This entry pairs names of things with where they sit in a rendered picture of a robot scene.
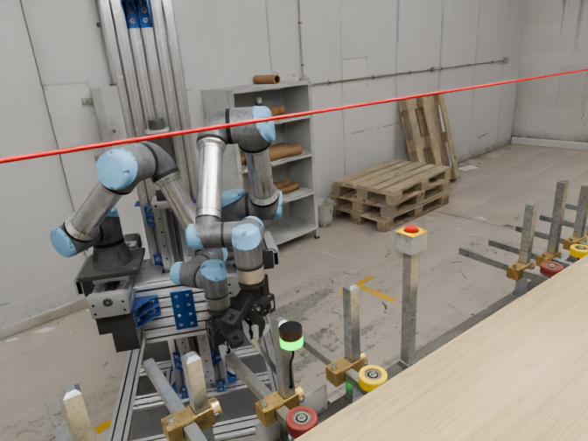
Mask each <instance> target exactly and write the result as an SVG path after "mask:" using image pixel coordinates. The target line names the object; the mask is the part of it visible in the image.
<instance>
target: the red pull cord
mask: <svg viewBox="0 0 588 441"><path fill-rule="evenodd" d="M583 71H588V68H587V69H581V70H576V71H569V72H563V73H553V74H547V75H541V76H536V77H529V78H524V79H518V80H507V81H501V82H495V83H489V84H484V85H478V86H472V87H461V88H455V89H449V90H444V91H437V92H432V93H426V94H415V95H409V96H404V97H397V98H392V99H386V100H380V101H370V102H363V103H357V104H352V105H346V106H340V107H334V108H323V109H318V110H312V111H305V112H300V113H294V114H288V115H278V116H272V117H266V118H260V119H254V120H248V121H242V122H231V123H226V124H220V125H214V126H208V127H202V128H197V129H186V130H180V131H174V132H168V133H163V134H156V135H150V136H140V137H134V138H128V139H123V140H116V141H111V142H105V143H94V144H88V145H82V146H76V147H71V148H65V149H59V150H48V151H42V152H36V153H31V154H24V155H19V156H13V157H2V158H0V164H3V163H9V162H14V161H20V160H26V159H31V158H42V157H47V156H53V155H59V154H64V153H70V152H76V151H86V150H92V149H97V148H103V147H109V146H114V145H120V144H130V143H136V142H142V141H147V140H152V139H159V138H164V137H175V136H180V135H185V134H192V133H197V132H202V131H209V130H218V129H225V128H230V127H235V126H242V125H247V124H252V123H263V122H268V121H275V120H280V119H285V118H291V117H297V116H307V115H313V114H318V113H324V112H330V111H335V110H341V109H351V108H357V107H363V106H368V105H374V104H380V103H385V102H396V101H401V100H407V99H413V98H418V97H424V96H430V95H440V94H445V93H451V92H457V91H462V90H468V89H474V88H484V87H490V86H495V85H501V84H507V83H512V82H518V81H528V80H534V79H540V78H545V77H551V76H557V75H562V74H573V73H578V72H583Z"/></svg>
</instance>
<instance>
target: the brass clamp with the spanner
mask: <svg viewBox="0 0 588 441"><path fill-rule="evenodd" d="M262 400H266V401H267V404H268V407H267V408H265V409H263V408H261V401H262ZM262 400H260V401H259V402H256V403H255V408H256V416H257V417H258V419H259V420H260V421H261V422H262V423H263V425H264V426H265V427H268V426H270V425H271V424H273V423H274V422H276V421H278V420H277V415H276V410H277V409H279V408H281V407H283V406H284V405H285V406H286V407H287V408H288V409H289V410H292V409H293V408H296V407H298V406H300V403H303V402H304V400H305V394H304V391H303V390H302V389H301V388H300V387H299V386H298V385H295V394H294V395H291V396H290V397H288V398H286V399H284V398H283V397H282V396H281V395H280V394H279V393H278V391H277V392H275V393H273V394H271V395H268V396H267V397H265V398H263V399H262Z"/></svg>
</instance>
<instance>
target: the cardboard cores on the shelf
mask: <svg viewBox="0 0 588 441"><path fill-rule="evenodd" d="M269 110H270V112H271V114H272V116H280V115H283V114H284V113H285V108H284V106H283V105H281V106H275V107H269ZM301 153H302V147H301V145H300V143H295V144H292V145H291V144H290V143H277V144H272V145H271V146H270V147H269V159H270V161H273V160H278V159H281V158H287V157H291V156H295V155H299V154H301ZM240 155H241V165H245V166H247V163H246V158H245V154H244V152H243V151H240ZM273 185H274V186H275V187H276V188H277V190H279V191H282V193H283V194H285V193H289V192H292V191H295V190H297V189H299V183H298V182H294V183H291V182H290V181H289V180H288V179H286V180H282V181H278V182H276V183H273Z"/></svg>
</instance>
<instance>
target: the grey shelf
mask: <svg viewBox="0 0 588 441"><path fill-rule="evenodd" d="M308 88H309V90H308ZM277 89H278V90H277ZM200 91H201V97H202V104H203V110H204V117H205V120H206V119H207V118H208V117H209V116H210V115H211V114H212V113H213V112H214V111H216V110H219V109H231V108H244V107H254V106H255V102H256V101H255V98H256V97H262V105H263V106H265V107H267V108H269V107H275V106H281V105H283V106H284V108H285V113H284V115H288V114H294V113H300V112H305V111H312V81H311V80H296V81H280V83H279V84H250V85H243V86H235V87H220V88H212V89H204V90H200ZM278 99H279V101H278ZM309 105H310V107H309ZM273 122H274V126H275V134H276V138H275V141H273V142H271V145H272V144H280V143H284V144H287V143H289V144H290V145H292V144H300V145H301V147H302V153H301V154H299V155H295V156H291V157H285V158H281V159H278V160H273V161H270V165H271V171H272V178H273V183H276V182H278V181H282V180H285V179H288V180H289V181H290V183H294V182H298V183H299V189H297V190H295V191H292V192H287V193H285V194H283V211H282V217H281V218H280V219H276V220H262V223H263V226H264V231H265V232H269V231H270V232H271V233H272V236H273V238H274V240H275V242H276V245H278V244H281V243H283V242H287V241H289V240H291V239H294V238H296V237H299V236H300V235H304V234H306V233H309V232H311V231H313V230H316V235H315V236H314V238H315V239H318V238H319V220H318V202H317V186H316V168H315V150H314V133H313V115H302V116H297V117H291V118H285V119H280V120H275V121H273ZM310 122H311V123H310ZM280 123H281V125H280ZM285 124H286V126H285ZM281 133H282V136H281ZM286 136H287V138H286ZM285 141H286V142H285ZM240 151H242V150H240V148H239V146H238V144H227V149H226V151H225V152H224V153H223V165H222V193H223V192H225V191H228V190H231V189H236V188H240V189H241V188H242V189H244V191H247V190H250V189H251V184H250V180H249V172H248V167H247V166H245V164H243V165H242V163H241V155H240ZM238 156H239V157H238ZM312 172H313V173H312ZM289 173H290V174H289ZM313 188H314V189H313ZM286 203H287V206H286ZM314 205H315V206H314ZM291 209H292V211H291ZM287 214H288V217H287ZM315 221H316V222H315Z"/></svg>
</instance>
